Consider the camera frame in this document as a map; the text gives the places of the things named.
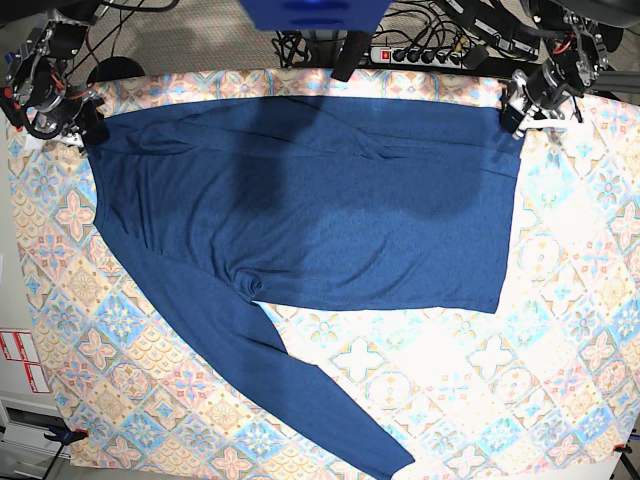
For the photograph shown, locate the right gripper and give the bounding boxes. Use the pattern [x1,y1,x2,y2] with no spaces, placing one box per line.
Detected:
[19,88,108,153]

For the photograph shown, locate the dark red black post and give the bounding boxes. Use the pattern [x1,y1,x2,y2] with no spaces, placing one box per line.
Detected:
[331,30,373,82]

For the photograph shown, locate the red black clamp left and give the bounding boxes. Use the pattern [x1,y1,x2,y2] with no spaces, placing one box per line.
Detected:
[0,86,26,131]

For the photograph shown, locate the orange clamp lower right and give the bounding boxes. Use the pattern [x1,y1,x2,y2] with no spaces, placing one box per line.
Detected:
[613,444,633,454]

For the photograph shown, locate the white power strip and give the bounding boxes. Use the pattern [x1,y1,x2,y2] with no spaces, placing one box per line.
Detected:
[368,46,466,69]

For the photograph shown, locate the blue clamp lower left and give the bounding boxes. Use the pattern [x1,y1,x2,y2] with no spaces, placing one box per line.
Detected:
[44,426,88,446]

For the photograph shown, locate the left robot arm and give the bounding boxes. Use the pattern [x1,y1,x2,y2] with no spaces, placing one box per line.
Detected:
[500,1,639,139]

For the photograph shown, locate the black round base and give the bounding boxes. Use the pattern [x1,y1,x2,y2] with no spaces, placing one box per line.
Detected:
[87,56,145,84]

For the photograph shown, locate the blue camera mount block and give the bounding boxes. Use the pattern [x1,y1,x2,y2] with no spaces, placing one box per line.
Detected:
[239,0,392,32]

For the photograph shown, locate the patterned tile tablecloth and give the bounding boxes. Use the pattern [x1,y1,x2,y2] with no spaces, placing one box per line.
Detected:
[1,96,639,479]

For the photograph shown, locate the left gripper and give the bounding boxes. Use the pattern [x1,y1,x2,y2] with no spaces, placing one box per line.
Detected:
[499,61,583,140]

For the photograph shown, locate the red white label stickers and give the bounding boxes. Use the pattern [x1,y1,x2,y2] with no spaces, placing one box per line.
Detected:
[1,329,50,394]

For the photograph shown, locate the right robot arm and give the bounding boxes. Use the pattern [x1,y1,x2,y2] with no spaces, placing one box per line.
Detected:
[1,1,179,149]

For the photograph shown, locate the blue long-sleeve T-shirt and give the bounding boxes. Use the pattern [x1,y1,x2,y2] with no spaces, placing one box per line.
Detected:
[88,96,522,479]

